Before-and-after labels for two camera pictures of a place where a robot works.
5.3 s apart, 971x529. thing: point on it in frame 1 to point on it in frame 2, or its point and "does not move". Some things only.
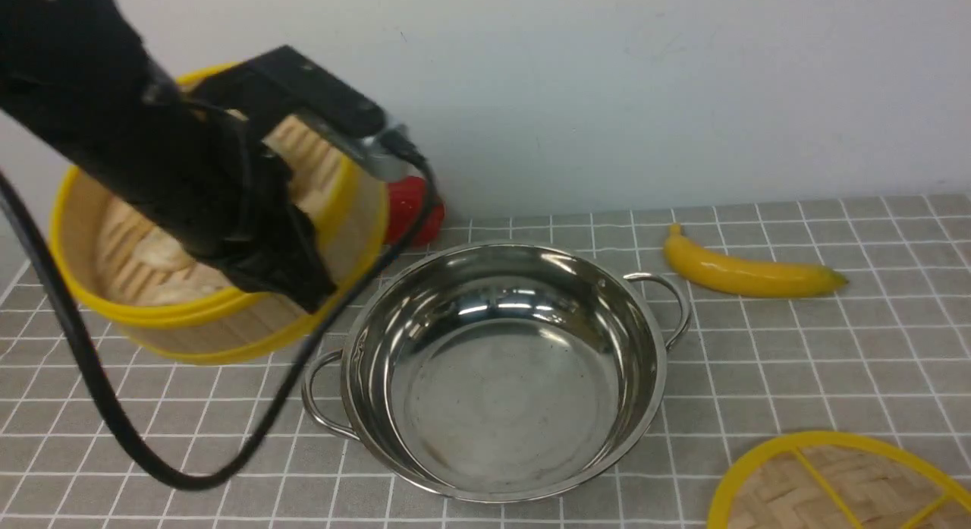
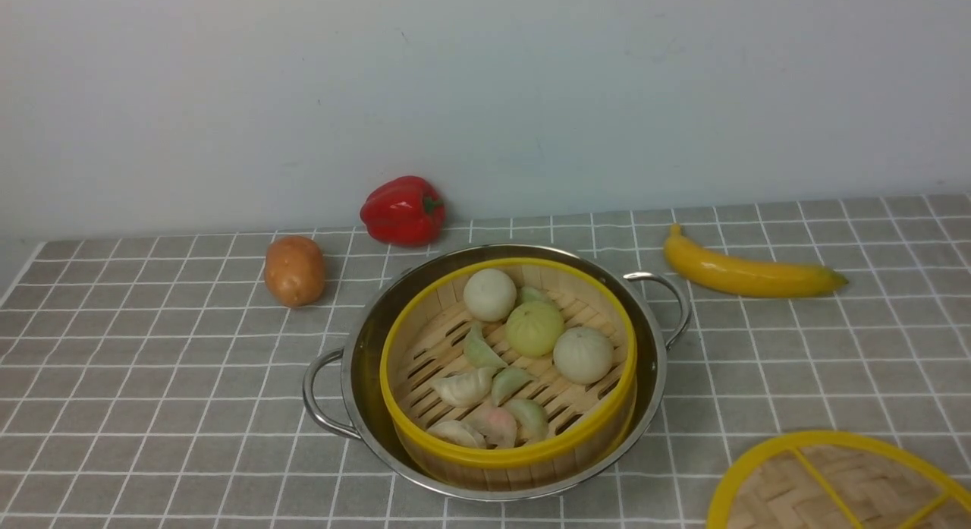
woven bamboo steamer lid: [840, 480] does not move
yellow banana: [746, 277] does not move
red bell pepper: [406, 199] does not move
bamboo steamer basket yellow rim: [142, 281] to [511, 374]
